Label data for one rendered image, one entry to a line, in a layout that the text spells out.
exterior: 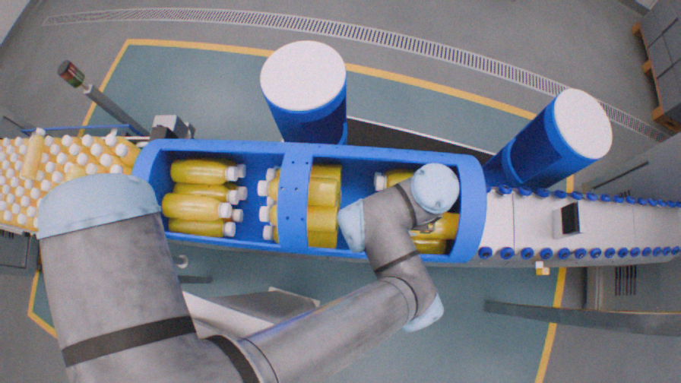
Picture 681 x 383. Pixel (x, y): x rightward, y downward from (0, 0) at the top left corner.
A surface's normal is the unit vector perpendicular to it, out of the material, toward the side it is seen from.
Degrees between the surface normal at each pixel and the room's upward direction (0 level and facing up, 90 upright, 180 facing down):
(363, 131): 0
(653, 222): 0
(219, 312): 0
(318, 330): 54
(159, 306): 67
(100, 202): 42
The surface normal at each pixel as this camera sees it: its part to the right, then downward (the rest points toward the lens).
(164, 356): 0.78, -0.44
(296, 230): -0.07, 0.48
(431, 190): -0.02, -0.25
